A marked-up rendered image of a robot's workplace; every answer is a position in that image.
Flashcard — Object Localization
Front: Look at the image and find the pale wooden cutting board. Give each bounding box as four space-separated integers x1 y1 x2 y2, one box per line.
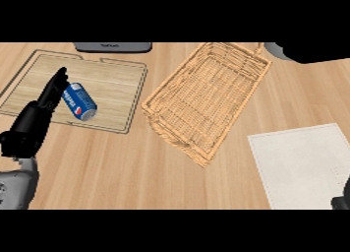
0 49 149 135

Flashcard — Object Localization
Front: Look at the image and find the dark grey appliance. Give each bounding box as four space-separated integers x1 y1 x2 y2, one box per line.
73 42 154 54

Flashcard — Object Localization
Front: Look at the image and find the blue soda can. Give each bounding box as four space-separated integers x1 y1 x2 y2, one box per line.
61 82 99 122

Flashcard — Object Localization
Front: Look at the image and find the white placemat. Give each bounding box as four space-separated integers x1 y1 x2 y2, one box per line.
247 122 350 211

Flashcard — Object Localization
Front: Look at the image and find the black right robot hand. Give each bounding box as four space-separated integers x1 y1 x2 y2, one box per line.
329 156 350 211

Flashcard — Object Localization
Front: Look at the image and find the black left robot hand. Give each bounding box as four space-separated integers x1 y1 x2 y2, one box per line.
0 66 71 159

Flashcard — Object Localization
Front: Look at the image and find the black appliance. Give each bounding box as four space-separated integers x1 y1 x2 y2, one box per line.
263 42 350 65

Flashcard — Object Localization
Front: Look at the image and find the wicker basket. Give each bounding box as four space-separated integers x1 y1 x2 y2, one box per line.
141 42 275 168

